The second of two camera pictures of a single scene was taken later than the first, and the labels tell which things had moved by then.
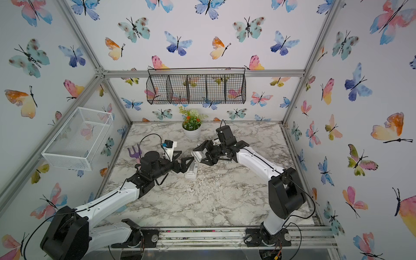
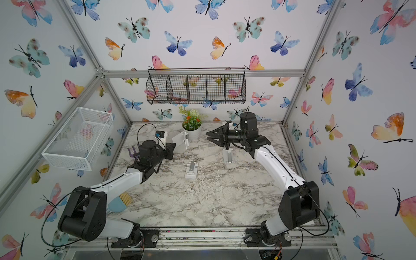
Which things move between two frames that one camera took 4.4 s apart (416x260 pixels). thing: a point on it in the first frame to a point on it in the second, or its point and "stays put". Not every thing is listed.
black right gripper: [208, 144] to [225, 132]
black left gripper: [182, 168] to [169, 149]
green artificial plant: [192, 119] stays put
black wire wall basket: [196, 85] stays put
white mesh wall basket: [79, 142] stays put
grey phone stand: [192, 171] stays put
